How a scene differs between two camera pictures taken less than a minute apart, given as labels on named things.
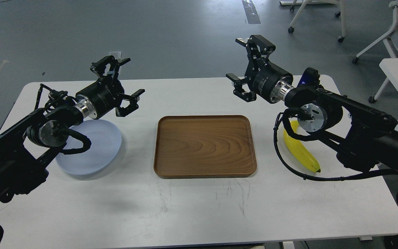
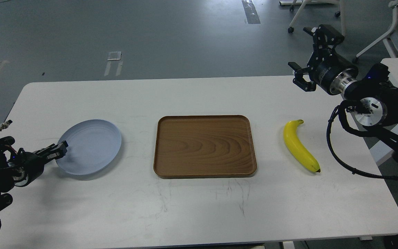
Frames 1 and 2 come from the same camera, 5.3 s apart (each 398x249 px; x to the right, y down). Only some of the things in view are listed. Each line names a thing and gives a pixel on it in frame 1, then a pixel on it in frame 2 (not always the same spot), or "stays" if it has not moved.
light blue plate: x=106 y=138 stays
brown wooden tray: x=205 y=147 stays
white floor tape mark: x=117 y=55 stays
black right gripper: x=267 y=80 → x=329 y=71
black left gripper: x=101 y=97 → x=32 y=165
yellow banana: x=297 y=147 stays
